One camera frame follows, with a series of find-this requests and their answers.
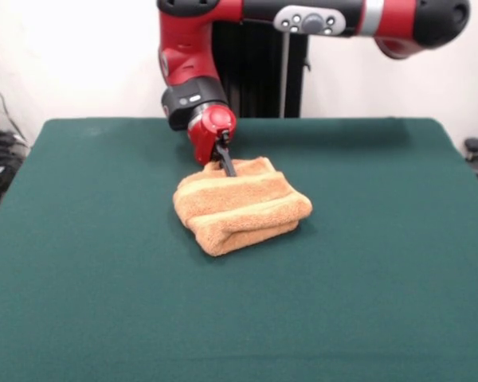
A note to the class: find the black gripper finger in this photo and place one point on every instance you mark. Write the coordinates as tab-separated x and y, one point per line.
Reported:
218	155
228	161

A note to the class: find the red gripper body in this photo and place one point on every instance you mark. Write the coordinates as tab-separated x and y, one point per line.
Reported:
205	131

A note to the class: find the orange terry towel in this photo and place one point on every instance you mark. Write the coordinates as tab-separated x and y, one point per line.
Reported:
239	207

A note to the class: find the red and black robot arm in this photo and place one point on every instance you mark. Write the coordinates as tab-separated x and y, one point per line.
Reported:
187	51

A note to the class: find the dark green table cloth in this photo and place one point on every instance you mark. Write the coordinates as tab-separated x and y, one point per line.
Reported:
103	302

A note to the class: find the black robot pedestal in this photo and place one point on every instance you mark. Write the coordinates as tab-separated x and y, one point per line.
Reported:
255	75

